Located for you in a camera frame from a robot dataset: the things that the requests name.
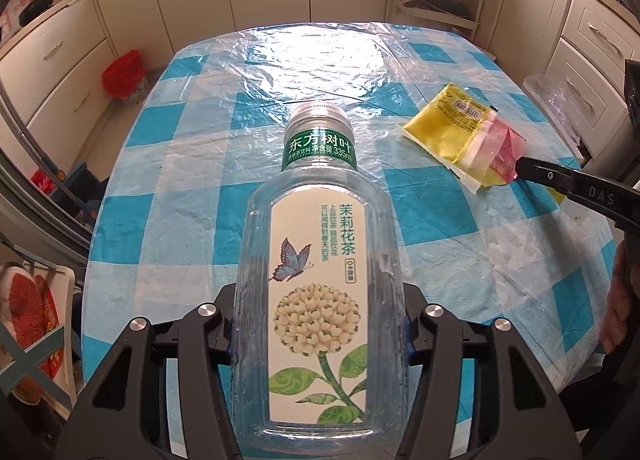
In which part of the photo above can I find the yellow red snack wrapper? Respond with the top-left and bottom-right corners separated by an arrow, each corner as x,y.
402,82 -> 526,193

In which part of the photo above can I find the person's right hand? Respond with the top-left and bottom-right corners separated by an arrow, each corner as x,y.
600,242 -> 639,355

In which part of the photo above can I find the open white bottom drawer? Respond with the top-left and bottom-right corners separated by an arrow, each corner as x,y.
522,74 -> 601,167

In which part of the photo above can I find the white lower cabinet row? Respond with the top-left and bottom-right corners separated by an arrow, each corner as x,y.
1,0 -> 542,175

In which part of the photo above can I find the white drawer cabinet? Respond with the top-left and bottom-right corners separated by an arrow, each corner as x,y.
546,0 -> 639,159

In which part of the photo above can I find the blue checkered tablecloth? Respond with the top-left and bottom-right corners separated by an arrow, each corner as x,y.
56,23 -> 627,459

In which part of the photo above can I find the black frying pan on shelf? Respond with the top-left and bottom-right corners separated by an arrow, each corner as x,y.
404,0 -> 473,20

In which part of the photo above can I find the clear plastic bag in drawer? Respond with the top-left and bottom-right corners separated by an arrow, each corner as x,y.
524,70 -> 589,151

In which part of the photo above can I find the clear tea bottle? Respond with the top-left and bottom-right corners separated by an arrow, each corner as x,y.
231,102 -> 408,456

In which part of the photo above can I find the black wok on wall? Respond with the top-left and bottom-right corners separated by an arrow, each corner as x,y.
18,0 -> 54,27

